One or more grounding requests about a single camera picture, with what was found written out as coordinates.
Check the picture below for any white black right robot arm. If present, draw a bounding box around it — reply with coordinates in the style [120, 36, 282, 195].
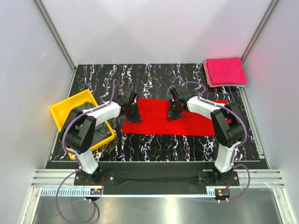
[167, 85, 248, 185]

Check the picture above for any folded teal t-shirt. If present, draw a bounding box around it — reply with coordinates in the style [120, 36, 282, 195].
[228, 84, 246, 88]

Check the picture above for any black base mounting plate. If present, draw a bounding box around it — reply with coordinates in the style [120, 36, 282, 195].
[74, 165, 240, 197]

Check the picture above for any red t-shirt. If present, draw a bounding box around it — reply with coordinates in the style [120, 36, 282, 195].
[121, 98, 215, 136]

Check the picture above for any white slotted cable duct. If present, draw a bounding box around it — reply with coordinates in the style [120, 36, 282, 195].
[41, 187, 215, 198]

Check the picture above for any folded salmon pink t-shirt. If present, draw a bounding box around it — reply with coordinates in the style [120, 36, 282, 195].
[202, 59, 246, 88]

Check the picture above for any left aluminium corner post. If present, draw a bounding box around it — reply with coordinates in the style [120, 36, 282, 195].
[33, 0, 77, 72]

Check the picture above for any aluminium corner post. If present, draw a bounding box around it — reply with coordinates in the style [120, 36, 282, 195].
[33, 0, 77, 72]
[241, 0, 280, 64]

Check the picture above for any yellow plastic bin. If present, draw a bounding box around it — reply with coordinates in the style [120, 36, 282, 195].
[50, 90, 115, 151]

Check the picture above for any right aluminium corner post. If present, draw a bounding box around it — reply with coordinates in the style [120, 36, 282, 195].
[241, 0, 280, 64]

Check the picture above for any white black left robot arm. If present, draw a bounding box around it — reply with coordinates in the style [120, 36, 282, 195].
[59, 90, 142, 185]

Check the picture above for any grey t-shirt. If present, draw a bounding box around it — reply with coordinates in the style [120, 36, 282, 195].
[80, 102, 111, 145]

